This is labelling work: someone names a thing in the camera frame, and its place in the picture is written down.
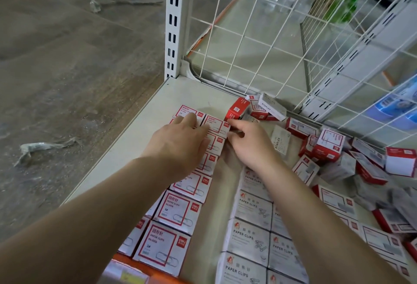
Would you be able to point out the person's left hand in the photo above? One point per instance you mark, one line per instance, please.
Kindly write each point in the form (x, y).
(176, 145)

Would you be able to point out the rows of red framed boxes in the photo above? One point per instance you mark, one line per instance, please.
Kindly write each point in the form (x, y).
(177, 212)

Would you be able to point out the yellow shelf price label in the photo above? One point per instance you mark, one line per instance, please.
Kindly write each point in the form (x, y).
(125, 275)

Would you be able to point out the red white staples box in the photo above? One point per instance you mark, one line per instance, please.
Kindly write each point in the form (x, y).
(257, 109)

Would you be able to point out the pile of red white boxes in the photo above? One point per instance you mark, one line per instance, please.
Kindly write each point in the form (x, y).
(368, 195)

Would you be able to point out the green packaged items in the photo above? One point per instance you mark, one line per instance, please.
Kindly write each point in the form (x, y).
(345, 7)

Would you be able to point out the red framed paper clip box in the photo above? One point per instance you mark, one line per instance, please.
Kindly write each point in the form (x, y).
(215, 126)

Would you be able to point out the person's left thumb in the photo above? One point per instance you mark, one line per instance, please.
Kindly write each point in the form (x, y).
(205, 145)

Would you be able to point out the person's right forearm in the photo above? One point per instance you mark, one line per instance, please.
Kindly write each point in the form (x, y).
(319, 228)

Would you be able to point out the white slotted shelf upright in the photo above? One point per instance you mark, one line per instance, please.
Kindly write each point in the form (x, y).
(358, 62)
(174, 23)

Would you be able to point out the rows of grey printed boxes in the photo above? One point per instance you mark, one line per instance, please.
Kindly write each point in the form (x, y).
(251, 238)

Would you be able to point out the orange shelf edge strip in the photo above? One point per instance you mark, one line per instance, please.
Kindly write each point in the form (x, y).
(146, 266)

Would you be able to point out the crumpled clear plastic scrap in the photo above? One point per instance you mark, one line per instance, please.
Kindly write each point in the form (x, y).
(39, 148)

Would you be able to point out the small red box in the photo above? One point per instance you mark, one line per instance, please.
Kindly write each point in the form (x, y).
(237, 108)

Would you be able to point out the person's left forearm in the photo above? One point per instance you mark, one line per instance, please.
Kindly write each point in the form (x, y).
(84, 228)

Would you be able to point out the person's right hand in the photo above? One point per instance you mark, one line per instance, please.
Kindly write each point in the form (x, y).
(252, 147)

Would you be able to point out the blue packets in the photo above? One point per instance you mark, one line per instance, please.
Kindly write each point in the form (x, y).
(395, 104)

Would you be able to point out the person's right thumb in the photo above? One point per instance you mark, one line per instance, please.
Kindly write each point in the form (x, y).
(235, 136)

